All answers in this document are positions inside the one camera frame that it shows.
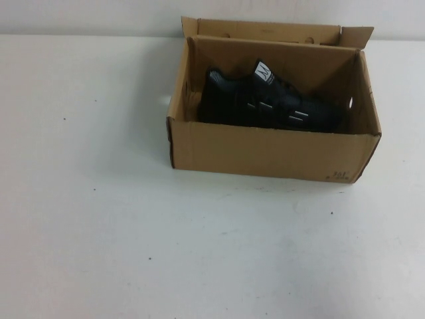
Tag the black sneaker with white label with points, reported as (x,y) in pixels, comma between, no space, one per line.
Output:
(232,99)

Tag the brown cardboard shoe box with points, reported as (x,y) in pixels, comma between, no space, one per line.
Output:
(265,156)

